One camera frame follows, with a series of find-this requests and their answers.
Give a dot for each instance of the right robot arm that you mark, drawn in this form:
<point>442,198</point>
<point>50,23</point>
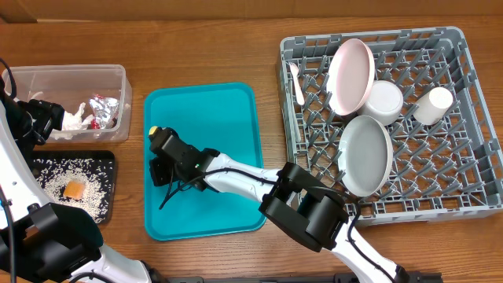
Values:
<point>301,206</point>

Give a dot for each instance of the small red wrapper piece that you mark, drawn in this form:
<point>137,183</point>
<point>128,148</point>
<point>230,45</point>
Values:
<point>95,125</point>

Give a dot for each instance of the grey dishwasher rack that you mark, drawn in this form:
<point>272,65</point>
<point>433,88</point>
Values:
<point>446,171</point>

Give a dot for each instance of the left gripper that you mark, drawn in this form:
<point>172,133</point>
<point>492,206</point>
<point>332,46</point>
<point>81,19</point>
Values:
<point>49,115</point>

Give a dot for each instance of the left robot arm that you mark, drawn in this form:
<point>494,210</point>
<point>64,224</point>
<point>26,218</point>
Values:
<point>41,240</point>

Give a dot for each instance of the small grey bowl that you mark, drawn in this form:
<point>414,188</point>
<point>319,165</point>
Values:
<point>384,102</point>

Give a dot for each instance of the teal serving tray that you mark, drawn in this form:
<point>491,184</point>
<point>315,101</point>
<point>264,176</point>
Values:
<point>218,116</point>

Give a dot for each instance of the large white plate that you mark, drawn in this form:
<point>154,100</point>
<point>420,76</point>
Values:
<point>351,76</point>

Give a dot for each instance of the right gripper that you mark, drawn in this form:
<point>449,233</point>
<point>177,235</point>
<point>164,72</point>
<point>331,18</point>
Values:
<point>159,177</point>

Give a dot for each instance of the white upturned cup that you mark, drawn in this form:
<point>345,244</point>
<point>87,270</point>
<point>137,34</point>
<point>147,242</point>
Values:
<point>433,105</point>

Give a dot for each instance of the yellow plastic fork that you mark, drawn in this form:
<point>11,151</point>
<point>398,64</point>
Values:
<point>152,130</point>

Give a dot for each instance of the orange food cube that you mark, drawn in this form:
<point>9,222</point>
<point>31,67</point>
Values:
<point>74,190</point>

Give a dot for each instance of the spilled white rice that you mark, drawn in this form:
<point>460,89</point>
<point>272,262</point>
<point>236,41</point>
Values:
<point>53,174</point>

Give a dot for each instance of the white napkin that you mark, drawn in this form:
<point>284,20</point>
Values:
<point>71,123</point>

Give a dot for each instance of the clear plastic bin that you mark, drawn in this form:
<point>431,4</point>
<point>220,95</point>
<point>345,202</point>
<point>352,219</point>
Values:
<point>69,86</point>

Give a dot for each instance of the black plastic tray bin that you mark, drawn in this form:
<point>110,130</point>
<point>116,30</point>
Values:
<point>93,154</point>

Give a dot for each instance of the silver red wrapper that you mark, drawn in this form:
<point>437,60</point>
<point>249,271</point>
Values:
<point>104,110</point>

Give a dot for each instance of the grey round plate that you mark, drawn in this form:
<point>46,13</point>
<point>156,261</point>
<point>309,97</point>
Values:
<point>366,155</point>

